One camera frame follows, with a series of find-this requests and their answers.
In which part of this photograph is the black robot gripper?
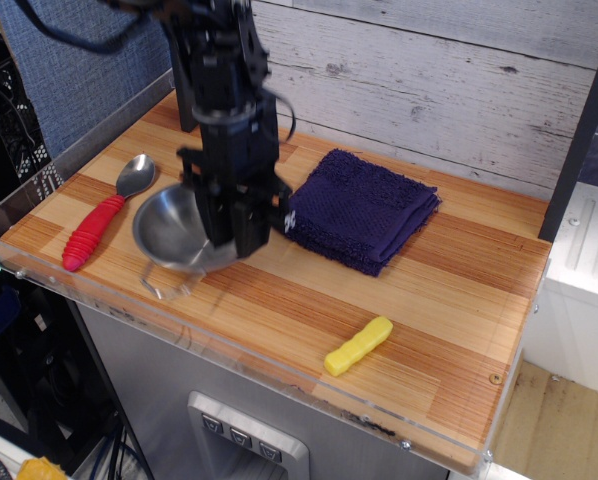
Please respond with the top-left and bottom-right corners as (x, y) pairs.
(177, 99), (294, 259)

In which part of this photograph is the stainless steel bowl with handles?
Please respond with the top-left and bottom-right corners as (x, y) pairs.
(132, 184), (237, 300)

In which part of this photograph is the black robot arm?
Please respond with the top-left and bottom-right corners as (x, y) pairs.
(152, 1), (292, 258)

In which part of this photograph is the yellow plastic stick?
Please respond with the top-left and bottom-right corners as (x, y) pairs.
(324, 316), (393, 377)

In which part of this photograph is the purple folded towel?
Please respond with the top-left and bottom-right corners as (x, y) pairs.
(286, 149), (441, 277)

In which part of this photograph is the silver button panel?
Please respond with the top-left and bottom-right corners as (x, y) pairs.
(187, 391), (310, 479)

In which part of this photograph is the clear acrylic table guard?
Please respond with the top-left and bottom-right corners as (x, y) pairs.
(0, 94), (548, 479)

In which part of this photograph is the black plastic crate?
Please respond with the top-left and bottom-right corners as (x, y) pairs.
(0, 59), (50, 191)

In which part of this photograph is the white ribbed box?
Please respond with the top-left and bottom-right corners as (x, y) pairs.
(521, 183), (598, 391)

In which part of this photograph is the red handled metal spoon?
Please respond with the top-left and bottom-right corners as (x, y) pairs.
(62, 154), (156, 272)

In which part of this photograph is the dark grey left post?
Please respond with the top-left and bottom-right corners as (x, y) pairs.
(162, 25), (198, 132)

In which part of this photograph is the dark grey post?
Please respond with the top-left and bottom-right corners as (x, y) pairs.
(162, 25), (198, 132)
(538, 68), (598, 242)

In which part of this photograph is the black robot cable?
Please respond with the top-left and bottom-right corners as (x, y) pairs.
(13, 0), (298, 144)

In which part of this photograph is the dark grey right post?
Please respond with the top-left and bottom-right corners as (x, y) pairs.
(538, 68), (598, 242)

